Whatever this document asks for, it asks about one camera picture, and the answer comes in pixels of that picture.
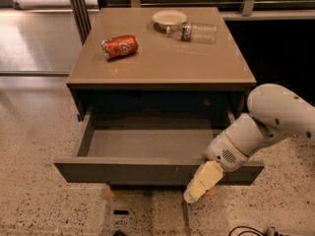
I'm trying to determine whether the clear plastic bottle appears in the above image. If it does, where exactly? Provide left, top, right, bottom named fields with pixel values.
left=166, top=22, right=218, bottom=44

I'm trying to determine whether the blue tape piece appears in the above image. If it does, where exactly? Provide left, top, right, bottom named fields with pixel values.
left=77, top=114, right=82, bottom=122

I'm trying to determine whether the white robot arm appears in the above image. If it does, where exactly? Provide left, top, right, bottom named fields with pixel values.
left=183, top=84, right=315, bottom=204

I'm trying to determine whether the dark metal post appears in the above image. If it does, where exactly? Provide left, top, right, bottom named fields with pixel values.
left=70, top=0, right=92, bottom=44

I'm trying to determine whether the grey drawer cabinet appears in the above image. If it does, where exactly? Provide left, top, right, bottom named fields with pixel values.
left=66, top=6, right=258, bottom=192

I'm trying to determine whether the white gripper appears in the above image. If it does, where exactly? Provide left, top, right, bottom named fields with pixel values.
left=183, top=131, right=249, bottom=204

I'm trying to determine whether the red soda can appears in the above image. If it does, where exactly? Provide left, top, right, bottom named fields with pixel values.
left=101, top=34, right=139, bottom=60

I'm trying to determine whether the grey top drawer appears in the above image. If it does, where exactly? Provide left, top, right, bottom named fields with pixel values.
left=53, top=105, right=266, bottom=187

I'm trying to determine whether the black cable on floor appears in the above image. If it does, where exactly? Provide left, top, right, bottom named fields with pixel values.
left=227, top=225, right=289, bottom=236

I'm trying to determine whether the white shallow bowl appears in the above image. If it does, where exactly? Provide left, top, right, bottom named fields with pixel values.
left=153, top=9, right=187, bottom=30

